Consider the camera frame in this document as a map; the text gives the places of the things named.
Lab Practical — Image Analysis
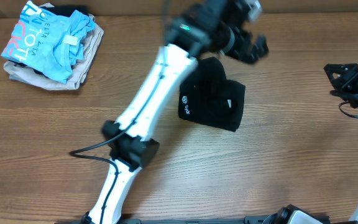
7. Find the black t-shirt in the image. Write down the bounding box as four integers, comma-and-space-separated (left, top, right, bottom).
178, 57, 246, 132

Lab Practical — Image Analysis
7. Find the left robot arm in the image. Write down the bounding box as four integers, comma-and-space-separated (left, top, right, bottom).
80, 0, 269, 224

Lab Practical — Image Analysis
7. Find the light blue printed t-shirt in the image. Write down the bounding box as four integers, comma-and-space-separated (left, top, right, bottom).
1, 1, 96, 84

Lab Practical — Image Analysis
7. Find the beige folded garment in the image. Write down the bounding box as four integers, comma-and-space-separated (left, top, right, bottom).
3, 2, 104, 91

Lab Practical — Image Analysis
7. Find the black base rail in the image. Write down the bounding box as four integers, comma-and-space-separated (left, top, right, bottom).
56, 204, 358, 224

